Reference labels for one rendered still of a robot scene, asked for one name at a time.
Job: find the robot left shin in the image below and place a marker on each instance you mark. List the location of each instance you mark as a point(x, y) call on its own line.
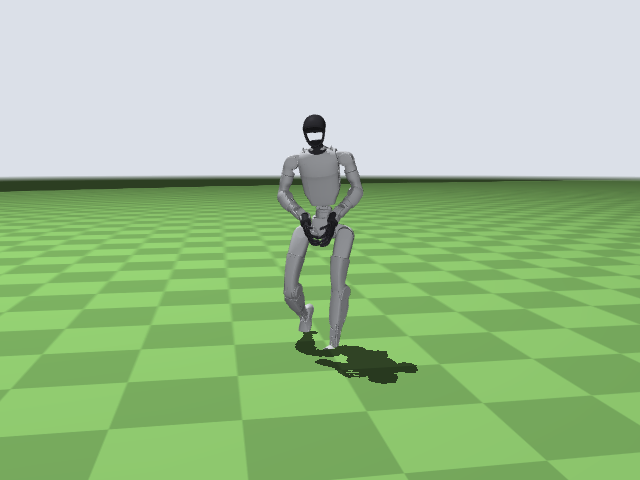
point(337, 313)

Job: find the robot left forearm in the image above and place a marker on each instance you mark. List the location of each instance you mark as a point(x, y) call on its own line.
point(348, 202)

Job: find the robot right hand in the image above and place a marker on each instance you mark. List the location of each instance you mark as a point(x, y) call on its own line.
point(306, 224)

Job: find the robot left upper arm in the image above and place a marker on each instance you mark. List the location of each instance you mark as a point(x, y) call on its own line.
point(347, 160)

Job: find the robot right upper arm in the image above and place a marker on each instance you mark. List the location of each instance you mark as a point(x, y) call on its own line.
point(287, 175)

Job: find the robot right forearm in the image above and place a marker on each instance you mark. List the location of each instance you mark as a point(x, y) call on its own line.
point(291, 206)

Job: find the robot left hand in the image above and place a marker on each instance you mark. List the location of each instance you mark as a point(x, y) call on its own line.
point(329, 232)

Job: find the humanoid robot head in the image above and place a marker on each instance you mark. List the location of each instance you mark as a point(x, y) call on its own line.
point(313, 124)

